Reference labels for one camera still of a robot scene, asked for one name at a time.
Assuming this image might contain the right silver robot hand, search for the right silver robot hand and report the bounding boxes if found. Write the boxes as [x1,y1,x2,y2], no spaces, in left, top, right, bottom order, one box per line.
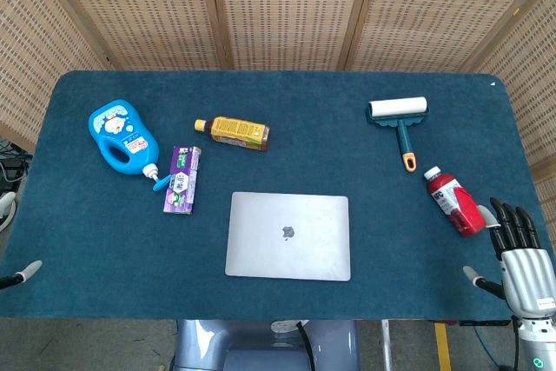
[462,196,556,319]

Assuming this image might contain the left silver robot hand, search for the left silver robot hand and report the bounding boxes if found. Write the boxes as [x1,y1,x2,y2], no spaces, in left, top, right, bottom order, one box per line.
[0,260,43,290]

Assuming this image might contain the silver laptop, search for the silver laptop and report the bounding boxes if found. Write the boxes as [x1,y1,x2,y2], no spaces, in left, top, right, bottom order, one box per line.
[224,191,352,282]

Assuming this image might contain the red juice bottle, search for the red juice bottle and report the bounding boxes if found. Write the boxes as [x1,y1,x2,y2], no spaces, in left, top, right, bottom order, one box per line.
[423,165,487,238]

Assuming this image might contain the metal table leg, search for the metal table leg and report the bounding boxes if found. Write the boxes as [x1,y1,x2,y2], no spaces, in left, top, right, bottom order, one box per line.
[381,319,393,371]

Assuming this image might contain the blue detergent bottle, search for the blue detergent bottle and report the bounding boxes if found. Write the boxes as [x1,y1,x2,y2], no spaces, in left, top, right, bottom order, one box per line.
[88,98,173,193]

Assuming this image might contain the purple toothpaste box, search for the purple toothpaste box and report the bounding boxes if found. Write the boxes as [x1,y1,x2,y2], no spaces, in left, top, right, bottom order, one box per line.
[162,145,203,215]

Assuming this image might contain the teal lint roller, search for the teal lint roller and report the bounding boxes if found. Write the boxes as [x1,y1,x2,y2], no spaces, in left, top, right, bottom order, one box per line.
[366,96,431,173]

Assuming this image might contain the blue-grey robot torso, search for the blue-grey robot torso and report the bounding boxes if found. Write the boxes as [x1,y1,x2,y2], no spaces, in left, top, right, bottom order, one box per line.
[172,319,361,371]

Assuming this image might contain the yellow-label tea bottle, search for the yellow-label tea bottle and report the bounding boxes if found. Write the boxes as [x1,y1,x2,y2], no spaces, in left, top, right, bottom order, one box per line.
[194,116,271,153]

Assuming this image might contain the dark blue table mat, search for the dark blue table mat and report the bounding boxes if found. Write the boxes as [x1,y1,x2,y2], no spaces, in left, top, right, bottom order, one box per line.
[0,70,556,321]

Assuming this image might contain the woven wooden folding screen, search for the woven wooden folding screen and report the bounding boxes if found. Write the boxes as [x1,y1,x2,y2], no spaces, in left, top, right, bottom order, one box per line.
[0,0,556,233]

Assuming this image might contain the tangled floor cables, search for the tangled floor cables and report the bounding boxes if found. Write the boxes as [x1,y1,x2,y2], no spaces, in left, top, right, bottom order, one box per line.
[0,136,32,188]

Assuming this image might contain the black torso cable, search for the black torso cable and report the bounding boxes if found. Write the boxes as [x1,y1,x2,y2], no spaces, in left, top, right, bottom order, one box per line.
[296,321,316,371]

